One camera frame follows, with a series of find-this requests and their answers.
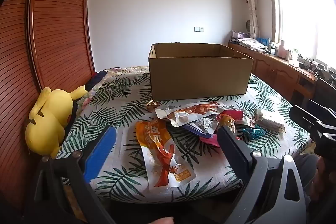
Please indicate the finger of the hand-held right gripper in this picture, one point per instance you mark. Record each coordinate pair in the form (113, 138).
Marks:
(325, 111)
(305, 119)

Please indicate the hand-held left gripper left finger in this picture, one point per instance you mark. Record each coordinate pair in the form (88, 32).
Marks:
(101, 153)

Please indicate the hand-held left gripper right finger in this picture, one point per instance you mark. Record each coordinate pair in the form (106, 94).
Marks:
(232, 150)

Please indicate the pink snack packet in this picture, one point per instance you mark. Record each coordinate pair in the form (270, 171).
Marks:
(208, 140)

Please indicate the white orange snack packet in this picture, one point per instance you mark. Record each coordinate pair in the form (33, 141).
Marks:
(191, 112)

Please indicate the large orange crayfish snack packet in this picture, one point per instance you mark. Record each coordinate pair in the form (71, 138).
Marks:
(162, 155)

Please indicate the brown cardboard box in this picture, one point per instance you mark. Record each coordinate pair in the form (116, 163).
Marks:
(199, 74)

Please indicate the person's left hand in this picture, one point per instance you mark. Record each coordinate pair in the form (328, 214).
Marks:
(160, 221)

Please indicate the black mesh chair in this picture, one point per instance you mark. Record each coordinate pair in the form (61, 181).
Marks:
(324, 92)

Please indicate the teal foil candy wrapper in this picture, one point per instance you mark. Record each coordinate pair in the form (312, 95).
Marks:
(254, 132)

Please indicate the white blue snack packet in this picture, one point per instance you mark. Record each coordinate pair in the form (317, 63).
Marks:
(202, 127)

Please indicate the leaf print blanket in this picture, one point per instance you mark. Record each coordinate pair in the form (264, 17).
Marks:
(115, 108)

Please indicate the wooden sideboard cabinet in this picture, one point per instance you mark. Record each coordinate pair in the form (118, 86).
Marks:
(275, 71)

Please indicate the yellow plush toy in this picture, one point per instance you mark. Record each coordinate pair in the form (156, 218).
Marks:
(50, 121)

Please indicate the white bottle green cap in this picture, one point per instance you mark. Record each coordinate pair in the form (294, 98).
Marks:
(294, 57)

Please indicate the small golden candy wrapper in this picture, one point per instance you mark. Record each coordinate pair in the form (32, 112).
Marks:
(151, 105)

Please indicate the pink bottle on cabinet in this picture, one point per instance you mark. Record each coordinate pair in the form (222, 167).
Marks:
(282, 50)

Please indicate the dark cloth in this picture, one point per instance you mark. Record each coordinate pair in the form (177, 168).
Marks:
(95, 79)

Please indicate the floral quilt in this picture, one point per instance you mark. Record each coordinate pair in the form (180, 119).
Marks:
(120, 70)

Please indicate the blue box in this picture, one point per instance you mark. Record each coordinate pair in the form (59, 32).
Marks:
(263, 41)

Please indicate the folded floral bedding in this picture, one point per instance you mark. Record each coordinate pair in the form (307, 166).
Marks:
(250, 43)

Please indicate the wooden framed window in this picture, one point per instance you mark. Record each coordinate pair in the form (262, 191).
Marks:
(302, 16)

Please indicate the small white fan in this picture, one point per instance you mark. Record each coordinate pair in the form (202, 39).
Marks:
(249, 28)

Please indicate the purple box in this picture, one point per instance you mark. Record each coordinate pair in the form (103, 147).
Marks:
(240, 34)

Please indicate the wooden slatted wardrobe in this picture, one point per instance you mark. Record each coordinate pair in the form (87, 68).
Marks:
(39, 43)

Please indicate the white wall switch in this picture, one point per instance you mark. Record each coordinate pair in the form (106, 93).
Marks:
(199, 28)

